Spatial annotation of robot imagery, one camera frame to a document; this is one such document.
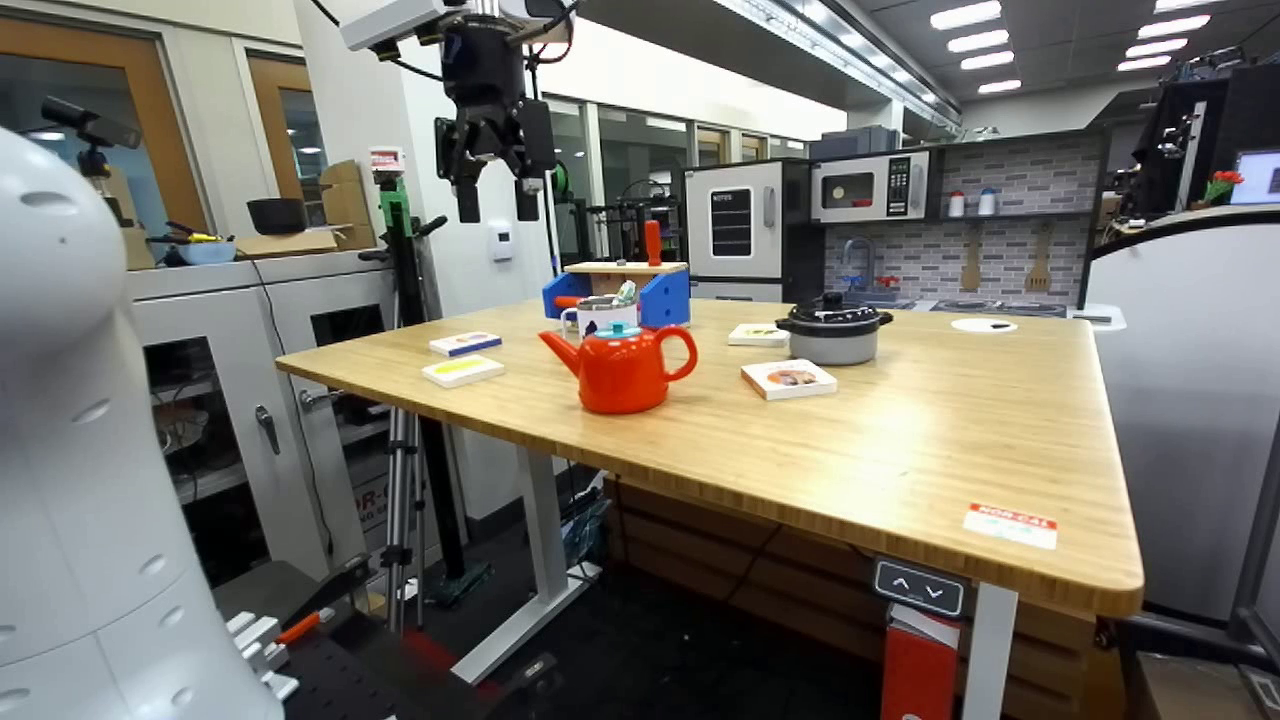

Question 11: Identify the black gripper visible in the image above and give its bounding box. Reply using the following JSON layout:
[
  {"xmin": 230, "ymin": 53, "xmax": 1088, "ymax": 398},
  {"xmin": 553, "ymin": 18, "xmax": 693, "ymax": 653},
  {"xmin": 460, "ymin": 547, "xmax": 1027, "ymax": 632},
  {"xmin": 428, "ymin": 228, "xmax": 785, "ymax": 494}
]
[{"xmin": 431, "ymin": 10, "xmax": 556, "ymax": 228}]

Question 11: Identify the black pole with green clamp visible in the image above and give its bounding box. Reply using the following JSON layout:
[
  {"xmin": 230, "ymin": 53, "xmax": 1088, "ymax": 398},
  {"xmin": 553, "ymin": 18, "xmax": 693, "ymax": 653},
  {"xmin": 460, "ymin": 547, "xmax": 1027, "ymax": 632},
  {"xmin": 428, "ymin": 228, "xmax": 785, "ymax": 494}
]
[{"xmin": 371, "ymin": 144, "xmax": 472, "ymax": 605}]

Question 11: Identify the brown cardboard piece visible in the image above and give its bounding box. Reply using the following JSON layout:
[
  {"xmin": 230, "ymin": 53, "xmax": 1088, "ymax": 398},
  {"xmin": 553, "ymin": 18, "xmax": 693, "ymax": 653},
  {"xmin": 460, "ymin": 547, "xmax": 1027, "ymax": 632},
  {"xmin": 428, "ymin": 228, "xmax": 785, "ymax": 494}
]
[{"xmin": 316, "ymin": 155, "xmax": 382, "ymax": 251}]

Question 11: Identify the white steel mug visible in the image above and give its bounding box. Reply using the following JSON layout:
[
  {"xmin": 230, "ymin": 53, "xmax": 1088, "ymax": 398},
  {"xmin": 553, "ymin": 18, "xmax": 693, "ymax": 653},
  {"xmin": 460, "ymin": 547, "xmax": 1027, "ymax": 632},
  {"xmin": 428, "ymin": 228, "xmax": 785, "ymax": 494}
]
[{"xmin": 556, "ymin": 293, "xmax": 643, "ymax": 344}]

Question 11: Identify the white book with yellow print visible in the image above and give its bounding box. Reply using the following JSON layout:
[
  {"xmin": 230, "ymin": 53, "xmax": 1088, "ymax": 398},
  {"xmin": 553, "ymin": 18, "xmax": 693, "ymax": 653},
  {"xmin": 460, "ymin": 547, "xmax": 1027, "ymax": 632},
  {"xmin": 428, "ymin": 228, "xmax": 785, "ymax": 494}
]
[{"xmin": 421, "ymin": 351, "xmax": 509, "ymax": 390}]

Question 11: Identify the blue wooden toy toolbox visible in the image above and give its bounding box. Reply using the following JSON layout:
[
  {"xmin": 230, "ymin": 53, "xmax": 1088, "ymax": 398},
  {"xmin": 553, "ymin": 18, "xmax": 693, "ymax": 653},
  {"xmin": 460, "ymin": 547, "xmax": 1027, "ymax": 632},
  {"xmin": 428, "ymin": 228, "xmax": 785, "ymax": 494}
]
[{"xmin": 540, "ymin": 257, "xmax": 696, "ymax": 333}]

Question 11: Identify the red teapot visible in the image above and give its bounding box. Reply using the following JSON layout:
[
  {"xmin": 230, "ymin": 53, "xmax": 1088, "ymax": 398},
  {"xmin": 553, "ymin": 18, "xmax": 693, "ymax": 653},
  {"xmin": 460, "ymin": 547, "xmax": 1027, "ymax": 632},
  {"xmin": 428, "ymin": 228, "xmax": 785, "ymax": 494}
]
[{"xmin": 536, "ymin": 322, "xmax": 705, "ymax": 420}]

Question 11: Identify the black bowl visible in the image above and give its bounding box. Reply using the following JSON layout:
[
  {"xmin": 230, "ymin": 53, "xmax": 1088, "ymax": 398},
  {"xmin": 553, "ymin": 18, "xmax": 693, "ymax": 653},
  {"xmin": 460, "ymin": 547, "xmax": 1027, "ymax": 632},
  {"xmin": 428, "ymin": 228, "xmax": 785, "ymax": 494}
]
[{"xmin": 246, "ymin": 195, "xmax": 311, "ymax": 239}]

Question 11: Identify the white toy oven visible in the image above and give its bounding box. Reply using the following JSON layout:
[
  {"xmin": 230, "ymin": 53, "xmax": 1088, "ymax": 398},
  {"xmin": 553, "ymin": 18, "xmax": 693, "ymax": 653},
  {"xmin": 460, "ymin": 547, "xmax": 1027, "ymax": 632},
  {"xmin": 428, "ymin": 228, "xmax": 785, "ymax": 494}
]
[{"xmin": 680, "ymin": 155, "xmax": 793, "ymax": 303}]

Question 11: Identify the small green white card book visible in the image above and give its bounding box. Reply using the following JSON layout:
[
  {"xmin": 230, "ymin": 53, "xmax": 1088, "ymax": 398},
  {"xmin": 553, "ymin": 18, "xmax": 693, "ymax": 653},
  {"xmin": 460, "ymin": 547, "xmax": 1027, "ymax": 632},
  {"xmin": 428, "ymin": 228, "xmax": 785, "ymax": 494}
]
[{"xmin": 725, "ymin": 320, "xmax": 793, "ymax": 351}]

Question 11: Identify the white storage cabinet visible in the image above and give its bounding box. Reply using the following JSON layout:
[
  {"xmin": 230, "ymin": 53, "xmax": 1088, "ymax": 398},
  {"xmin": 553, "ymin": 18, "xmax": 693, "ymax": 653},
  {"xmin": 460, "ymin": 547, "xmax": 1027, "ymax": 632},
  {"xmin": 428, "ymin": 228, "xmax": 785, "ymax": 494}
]
[{"xmin": 127, "ymin": 249, "xmax": 405, "ymax": 590}]

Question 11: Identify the silver tripod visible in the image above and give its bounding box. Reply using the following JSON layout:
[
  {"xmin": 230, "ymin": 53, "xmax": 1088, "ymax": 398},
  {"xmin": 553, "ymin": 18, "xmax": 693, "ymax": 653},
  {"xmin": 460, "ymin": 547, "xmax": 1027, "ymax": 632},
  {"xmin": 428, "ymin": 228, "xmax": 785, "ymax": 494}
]
[{"xmin": 378, "ymin": 405, "xmax": 431, "ymax": 635}]

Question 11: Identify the white table leg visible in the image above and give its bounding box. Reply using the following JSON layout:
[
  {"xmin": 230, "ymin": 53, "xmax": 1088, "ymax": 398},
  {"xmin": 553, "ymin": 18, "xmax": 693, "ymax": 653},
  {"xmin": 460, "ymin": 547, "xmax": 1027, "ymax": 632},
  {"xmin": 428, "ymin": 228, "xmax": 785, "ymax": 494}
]
[
  {"xmin": 448, "ymin": 445, "xmax": 605, "ymax": 689},
  {"xmin": 960, "ymin": 578, "xmax": 1023, "ymax": 720}
]

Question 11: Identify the white orange numbers book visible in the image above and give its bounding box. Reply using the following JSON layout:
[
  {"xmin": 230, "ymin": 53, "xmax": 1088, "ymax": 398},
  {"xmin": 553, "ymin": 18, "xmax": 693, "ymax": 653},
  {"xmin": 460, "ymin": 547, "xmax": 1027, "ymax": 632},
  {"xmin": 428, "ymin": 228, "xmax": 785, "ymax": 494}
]
[{"xmin": 740, "ymin": 354, "xmax": 846, "ymax": 405}]

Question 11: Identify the grey pot with black lid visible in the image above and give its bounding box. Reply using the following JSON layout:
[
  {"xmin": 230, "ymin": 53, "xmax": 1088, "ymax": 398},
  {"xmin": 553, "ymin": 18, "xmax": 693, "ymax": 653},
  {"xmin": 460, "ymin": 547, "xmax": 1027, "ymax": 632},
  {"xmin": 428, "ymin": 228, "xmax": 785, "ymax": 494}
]
[{"xmin": 778, "ymin": 301, "xmax": 897, "ymax": 368}]

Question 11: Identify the white toy microwave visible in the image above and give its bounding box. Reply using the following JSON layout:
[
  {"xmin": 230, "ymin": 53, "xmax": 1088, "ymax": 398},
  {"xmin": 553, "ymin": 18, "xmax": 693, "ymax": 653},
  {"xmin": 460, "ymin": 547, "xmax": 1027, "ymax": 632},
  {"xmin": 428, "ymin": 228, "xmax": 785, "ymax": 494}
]
[{"xmin": 810, "ymin": 149, "xmax": 936, "ymax": 228}]

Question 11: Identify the table height control panel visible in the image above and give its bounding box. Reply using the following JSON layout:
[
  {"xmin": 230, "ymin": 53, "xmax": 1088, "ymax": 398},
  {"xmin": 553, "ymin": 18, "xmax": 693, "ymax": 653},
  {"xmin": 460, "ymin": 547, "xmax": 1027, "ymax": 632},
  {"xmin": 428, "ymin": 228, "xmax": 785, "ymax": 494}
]
[{"xmin": 871, "ymin": 555, "xmax": 969, "ymax": 620}]

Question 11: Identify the red white table sticker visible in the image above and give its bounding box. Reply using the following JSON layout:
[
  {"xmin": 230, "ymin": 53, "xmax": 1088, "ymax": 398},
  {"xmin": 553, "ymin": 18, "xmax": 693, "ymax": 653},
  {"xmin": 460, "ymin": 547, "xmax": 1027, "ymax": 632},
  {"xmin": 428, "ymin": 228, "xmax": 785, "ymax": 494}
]
[{"xmin": 960, "ymin": 499, "xmax": 1063, "ymax": 555}]

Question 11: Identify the red box under table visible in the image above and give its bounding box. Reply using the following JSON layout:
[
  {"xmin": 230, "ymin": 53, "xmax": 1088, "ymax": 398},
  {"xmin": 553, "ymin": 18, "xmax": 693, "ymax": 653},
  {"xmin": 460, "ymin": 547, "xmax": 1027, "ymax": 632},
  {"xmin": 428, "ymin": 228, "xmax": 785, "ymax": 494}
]
[{"xmin": 878, "ymin": 605, "xmax": 965, "ymax": 720}]

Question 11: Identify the white rounded partition panel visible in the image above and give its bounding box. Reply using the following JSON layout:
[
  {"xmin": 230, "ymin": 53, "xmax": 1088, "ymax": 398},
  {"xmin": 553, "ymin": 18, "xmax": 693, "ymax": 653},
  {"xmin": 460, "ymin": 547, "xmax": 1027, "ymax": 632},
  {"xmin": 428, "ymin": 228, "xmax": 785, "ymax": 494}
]
[{"xmin": 1077, "ymin": 206, "xmax": 1280, "ymax": 632}]

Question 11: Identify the computer monitor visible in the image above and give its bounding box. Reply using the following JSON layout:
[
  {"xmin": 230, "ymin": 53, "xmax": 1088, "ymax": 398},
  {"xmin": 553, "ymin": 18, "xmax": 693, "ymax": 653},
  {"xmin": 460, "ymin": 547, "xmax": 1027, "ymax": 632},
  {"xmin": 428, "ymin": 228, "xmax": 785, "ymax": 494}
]
[{"xmin": 1229, "ymin": 149, "xmax": 1280, "ymax": 212}]

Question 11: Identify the white wall device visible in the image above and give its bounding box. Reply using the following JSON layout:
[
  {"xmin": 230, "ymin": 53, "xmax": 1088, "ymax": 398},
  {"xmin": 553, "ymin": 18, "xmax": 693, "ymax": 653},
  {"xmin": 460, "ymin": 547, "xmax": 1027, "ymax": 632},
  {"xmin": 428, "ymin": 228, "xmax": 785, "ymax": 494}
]
[{"xmin": 482, "ymin": 214, "xmax": 520, "ymax": 265}]

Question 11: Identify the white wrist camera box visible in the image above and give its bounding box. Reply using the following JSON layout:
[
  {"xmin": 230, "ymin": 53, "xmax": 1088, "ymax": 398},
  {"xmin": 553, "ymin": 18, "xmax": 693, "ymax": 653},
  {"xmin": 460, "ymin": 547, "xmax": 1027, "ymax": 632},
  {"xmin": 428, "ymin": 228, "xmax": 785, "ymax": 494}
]
[{"xmin": 339, "ymin": 0, "xmax": 453, "ymax": 54}]

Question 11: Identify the black camera on stand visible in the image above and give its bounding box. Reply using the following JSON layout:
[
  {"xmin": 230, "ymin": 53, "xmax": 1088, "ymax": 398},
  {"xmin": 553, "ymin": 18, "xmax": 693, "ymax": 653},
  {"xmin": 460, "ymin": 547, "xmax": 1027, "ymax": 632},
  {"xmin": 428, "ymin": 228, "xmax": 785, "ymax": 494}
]
[{"xmin": 35, "ymin": 90, "xmax": 146, "ymax": 178}]

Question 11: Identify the orange handled tool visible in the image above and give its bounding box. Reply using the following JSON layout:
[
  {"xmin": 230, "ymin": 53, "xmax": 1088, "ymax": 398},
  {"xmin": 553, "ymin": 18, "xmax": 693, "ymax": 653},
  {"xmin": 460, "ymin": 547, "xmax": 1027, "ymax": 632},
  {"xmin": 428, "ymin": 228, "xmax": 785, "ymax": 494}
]
[{"xmin": 273, "ymin": 605, "xmax": 351, "ymax": 653}]

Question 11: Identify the silver metal mount bracket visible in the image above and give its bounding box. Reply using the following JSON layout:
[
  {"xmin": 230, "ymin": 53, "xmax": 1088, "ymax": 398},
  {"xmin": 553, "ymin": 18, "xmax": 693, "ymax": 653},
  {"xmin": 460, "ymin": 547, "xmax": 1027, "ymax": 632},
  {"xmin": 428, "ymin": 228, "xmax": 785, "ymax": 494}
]
[{"xmin": 222, "ymin": 606, "xmax": 304, "ymax": 709}]

